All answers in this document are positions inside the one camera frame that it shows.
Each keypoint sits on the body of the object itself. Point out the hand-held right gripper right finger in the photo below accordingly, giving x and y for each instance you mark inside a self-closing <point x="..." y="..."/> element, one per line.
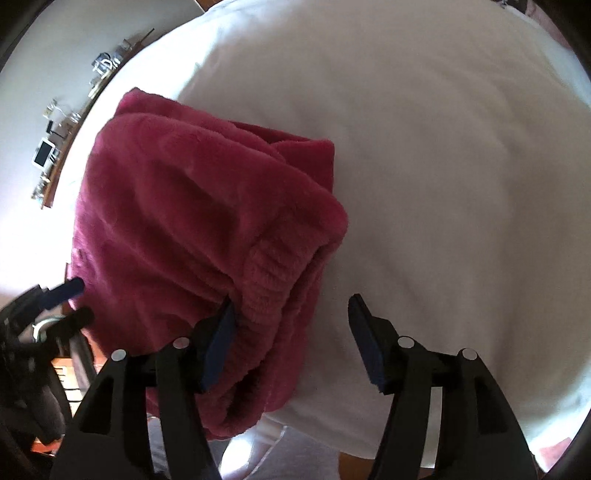
<point x="369" y="348"/>

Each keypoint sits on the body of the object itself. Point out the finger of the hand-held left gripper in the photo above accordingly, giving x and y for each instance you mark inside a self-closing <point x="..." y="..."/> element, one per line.
<point x="74" y="321"/>
<point x="62" y="293"/>

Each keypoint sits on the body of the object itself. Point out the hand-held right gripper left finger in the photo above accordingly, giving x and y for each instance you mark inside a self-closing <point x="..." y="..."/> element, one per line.
<point x="219" y="344"/>

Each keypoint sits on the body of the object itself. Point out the magenta fleece pants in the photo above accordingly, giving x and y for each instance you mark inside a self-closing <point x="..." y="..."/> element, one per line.
<point x="184" y="207"/>

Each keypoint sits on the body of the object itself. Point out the wooden sideboard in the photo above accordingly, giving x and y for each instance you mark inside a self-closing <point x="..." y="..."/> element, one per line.
<point x="50" y="191"/>

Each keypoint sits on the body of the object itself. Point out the white tablet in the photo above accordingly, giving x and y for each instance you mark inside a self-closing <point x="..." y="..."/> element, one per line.
<point x="45" y="153"/>

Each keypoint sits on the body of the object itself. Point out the white duvet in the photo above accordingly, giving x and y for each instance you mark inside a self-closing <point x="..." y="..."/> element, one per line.
<point x="438" y="161"/>

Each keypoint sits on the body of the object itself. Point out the pink bed sheet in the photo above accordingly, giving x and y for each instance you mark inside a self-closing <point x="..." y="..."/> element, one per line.
<point x="556" y="450"/>

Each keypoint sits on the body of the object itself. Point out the glass electric kettle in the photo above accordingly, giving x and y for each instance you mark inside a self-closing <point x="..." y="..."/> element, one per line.
<point x="104" y="65"/>

